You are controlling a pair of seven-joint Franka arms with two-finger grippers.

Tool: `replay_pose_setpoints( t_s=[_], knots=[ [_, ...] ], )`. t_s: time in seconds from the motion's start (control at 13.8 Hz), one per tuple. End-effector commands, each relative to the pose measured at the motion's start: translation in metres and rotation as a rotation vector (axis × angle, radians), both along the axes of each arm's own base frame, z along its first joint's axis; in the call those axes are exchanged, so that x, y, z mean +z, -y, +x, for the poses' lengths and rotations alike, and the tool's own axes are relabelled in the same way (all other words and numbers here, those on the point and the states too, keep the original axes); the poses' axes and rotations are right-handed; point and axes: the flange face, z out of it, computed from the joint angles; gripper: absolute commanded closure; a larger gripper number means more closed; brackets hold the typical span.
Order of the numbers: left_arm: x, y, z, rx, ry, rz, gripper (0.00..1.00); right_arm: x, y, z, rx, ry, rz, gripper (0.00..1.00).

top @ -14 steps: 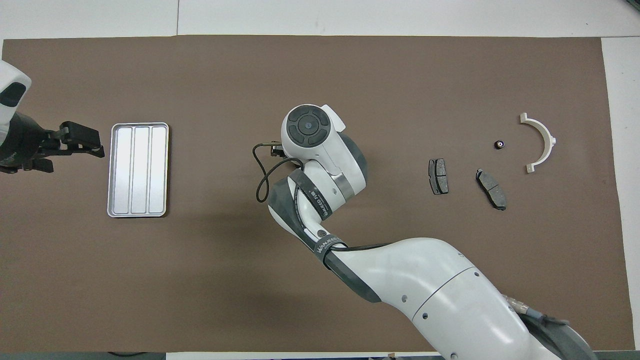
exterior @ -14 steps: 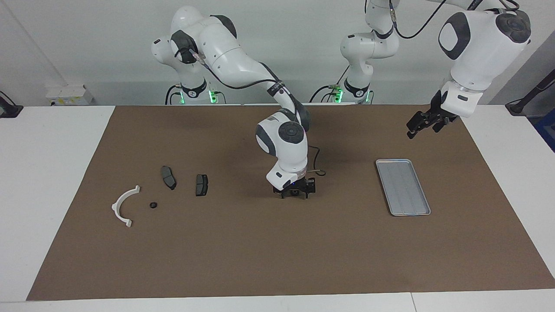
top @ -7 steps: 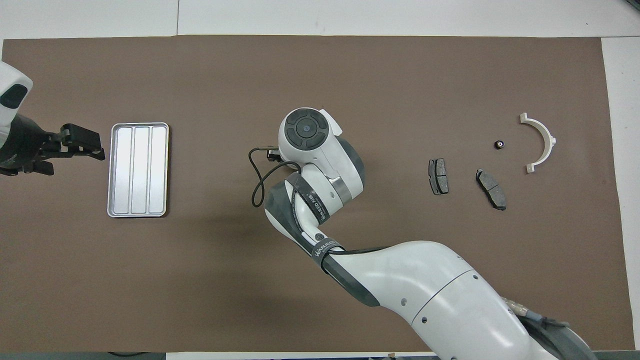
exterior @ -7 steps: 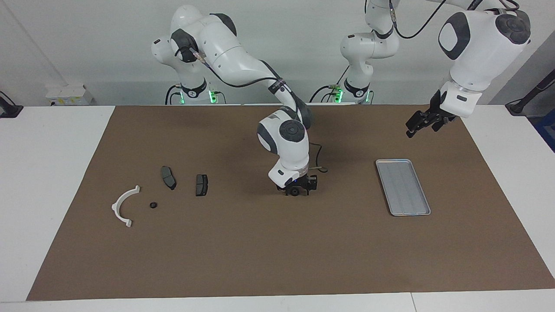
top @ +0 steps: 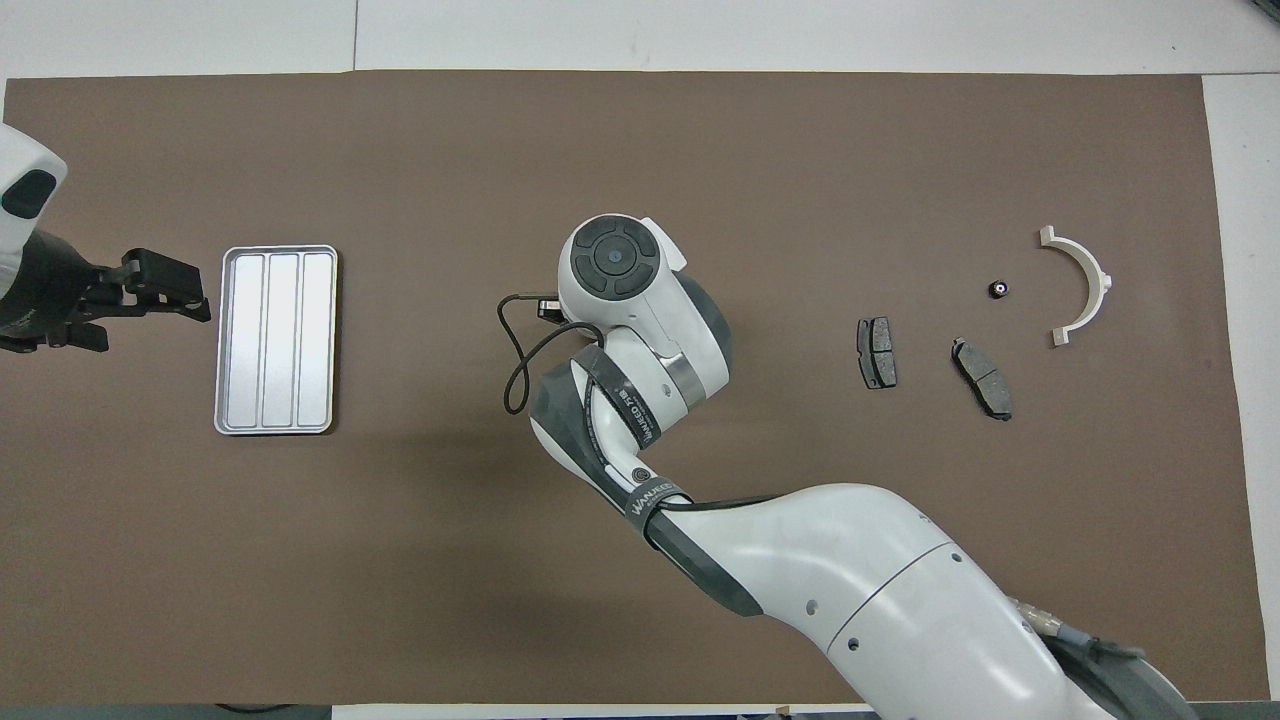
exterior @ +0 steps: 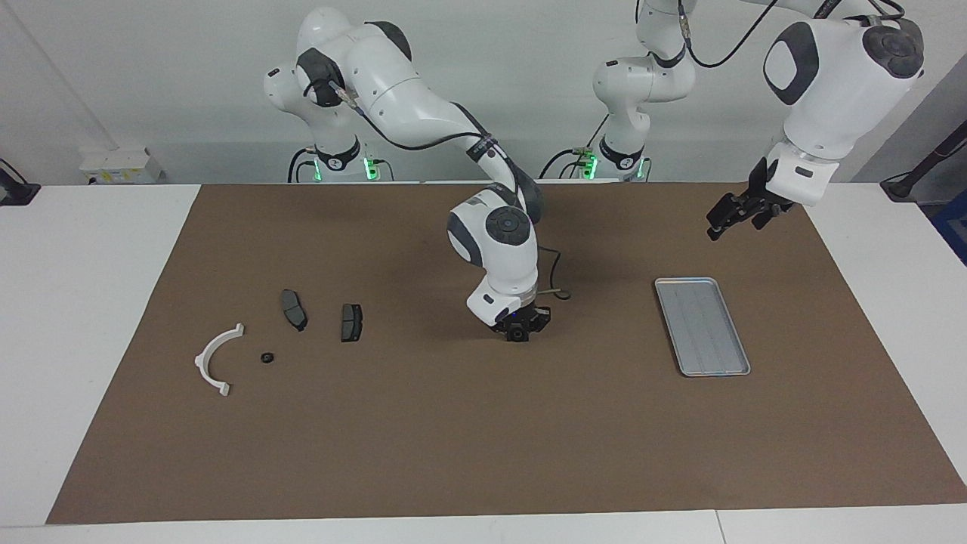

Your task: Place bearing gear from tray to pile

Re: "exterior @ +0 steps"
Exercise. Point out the silver metal tray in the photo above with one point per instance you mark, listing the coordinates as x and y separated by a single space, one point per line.
702 325

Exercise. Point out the black stand pole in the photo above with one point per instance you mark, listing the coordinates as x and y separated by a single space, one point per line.
925 162

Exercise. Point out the brown table mat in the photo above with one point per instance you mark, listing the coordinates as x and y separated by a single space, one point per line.
483 438

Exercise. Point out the white power box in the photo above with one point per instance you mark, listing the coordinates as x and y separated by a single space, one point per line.
121 166

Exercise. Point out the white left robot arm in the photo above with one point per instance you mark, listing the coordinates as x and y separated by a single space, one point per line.
838 91

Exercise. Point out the white semicircular bracket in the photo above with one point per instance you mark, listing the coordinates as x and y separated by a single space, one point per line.
204 363

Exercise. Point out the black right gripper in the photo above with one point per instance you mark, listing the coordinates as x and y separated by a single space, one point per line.
532 313

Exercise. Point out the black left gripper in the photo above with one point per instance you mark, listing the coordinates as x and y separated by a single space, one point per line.
763 193

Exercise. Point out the large black bearing gear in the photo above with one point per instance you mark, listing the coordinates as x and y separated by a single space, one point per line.
519 334

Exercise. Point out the short dark brake pad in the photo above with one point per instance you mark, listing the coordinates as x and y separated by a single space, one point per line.
351 323

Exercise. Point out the long dark brake pad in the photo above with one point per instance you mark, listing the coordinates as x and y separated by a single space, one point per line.
293 310

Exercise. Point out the blue box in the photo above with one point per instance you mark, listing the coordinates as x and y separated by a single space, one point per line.
953 238

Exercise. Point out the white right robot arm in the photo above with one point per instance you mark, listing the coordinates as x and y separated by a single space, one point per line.
400 91

